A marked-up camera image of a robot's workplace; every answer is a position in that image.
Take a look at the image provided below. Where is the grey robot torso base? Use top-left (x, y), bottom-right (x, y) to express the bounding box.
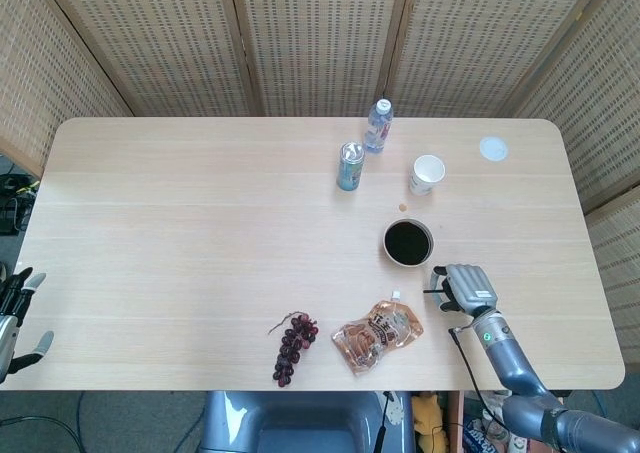
top-left (199, 390), bottom-right (416, 453)

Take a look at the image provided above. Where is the white plastic lid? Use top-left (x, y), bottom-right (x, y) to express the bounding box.
top-left (478, 135), bottom-right (512, 163)

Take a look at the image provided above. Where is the yellow plush item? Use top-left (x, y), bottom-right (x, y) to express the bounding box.
top-left (412, 392), bottom-right (449, 453)

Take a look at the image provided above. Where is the white cup with black interior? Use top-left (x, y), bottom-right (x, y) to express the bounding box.
top-left (382, 217), bottom-right (435, 268)

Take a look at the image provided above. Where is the blue floor cable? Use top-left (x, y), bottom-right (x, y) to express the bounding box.
top-left (74, 391), bottom-right (104, 453)

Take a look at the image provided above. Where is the orange spout drink pouch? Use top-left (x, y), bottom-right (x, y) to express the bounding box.
top-left (330, 289), bottom-right (425, 377)

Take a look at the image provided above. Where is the light blue drink can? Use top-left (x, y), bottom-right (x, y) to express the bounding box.
top-left (336, 141), bottom-right (367, 192)

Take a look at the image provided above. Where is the woven bamboo folding screen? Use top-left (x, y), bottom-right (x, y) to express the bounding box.
top-left (0, 0), bottom-right (640, 352)

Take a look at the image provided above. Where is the bunch of dark red grapes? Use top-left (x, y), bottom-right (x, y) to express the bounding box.
top-left (268, 311), bottom-right (320, 389)

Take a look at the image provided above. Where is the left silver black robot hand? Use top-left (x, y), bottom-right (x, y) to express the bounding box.
top-left (0, 266), bottom-right (55, 382)

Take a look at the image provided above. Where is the white perforated bracket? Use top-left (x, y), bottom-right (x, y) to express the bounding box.
top-left (384, 392), bottom-right (409, 427)

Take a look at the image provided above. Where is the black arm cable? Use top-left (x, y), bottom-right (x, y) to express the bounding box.
top-left (448, 324), bottom-right (507, 429)

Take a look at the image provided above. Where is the white paper cup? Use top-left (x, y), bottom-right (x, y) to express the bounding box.
top-left (408, 154), bottom-right (446, 197)

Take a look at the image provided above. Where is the brown box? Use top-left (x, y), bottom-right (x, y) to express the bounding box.
top-left (447, 391), bottom-right (466, 453)

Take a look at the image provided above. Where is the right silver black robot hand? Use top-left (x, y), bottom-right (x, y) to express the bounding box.
top-left (430, 263), bottom-right (500, 317)

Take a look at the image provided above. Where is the plastic bag of snacks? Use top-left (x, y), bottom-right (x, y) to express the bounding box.
top-left (462, 391), bottom-right (531, 453)

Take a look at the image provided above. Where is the clear plastic water bottle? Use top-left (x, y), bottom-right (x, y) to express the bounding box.
top-left (362, 97), bottom-right (395, 154)

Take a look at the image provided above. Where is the black equipment with cables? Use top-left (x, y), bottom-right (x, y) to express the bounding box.
top-left (0, 172), bottom-right (40, 237)

